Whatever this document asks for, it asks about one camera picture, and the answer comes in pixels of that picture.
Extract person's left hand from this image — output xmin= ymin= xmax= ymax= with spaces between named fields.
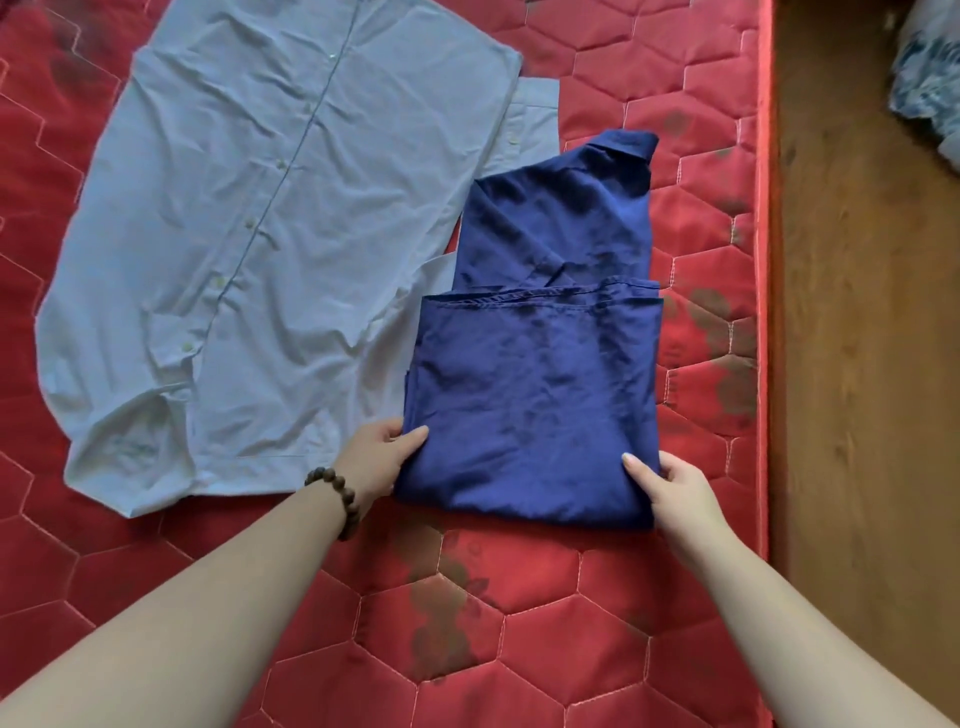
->
xmin=332 ymin=416 xmax=431 ymax=517

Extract person's right hand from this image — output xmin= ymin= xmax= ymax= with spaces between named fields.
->
xmin=620 ymin=450 xmax=733 ymax=575

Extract red quilted mattress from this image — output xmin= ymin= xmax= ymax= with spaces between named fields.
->
xmin=0 ymin=0 xmax=775 ymax=728

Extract dark blue shirt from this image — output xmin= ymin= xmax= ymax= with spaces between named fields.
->
xmin=393 ymin=128 xmax=665 ymax=530

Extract light blue shirt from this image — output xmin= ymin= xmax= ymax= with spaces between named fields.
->
xmin=35 ymin=0 xmax=562 ymax=520

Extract person's right forearm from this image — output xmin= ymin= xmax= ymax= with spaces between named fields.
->
xmin=689 ymin=524 xmax=954 ymax=728

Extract person's left forearm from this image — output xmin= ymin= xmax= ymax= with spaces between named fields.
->
xmin=0 ymin=485 xmax=348 ymax=728

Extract white plastic bag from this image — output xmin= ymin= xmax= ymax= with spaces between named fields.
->
xmin=888 ymin=0 xmax=960 ymax=175

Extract dark bead bracelet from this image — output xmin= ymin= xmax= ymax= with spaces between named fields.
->
xmin=303 ymin=466 xmax=362 ymax=543

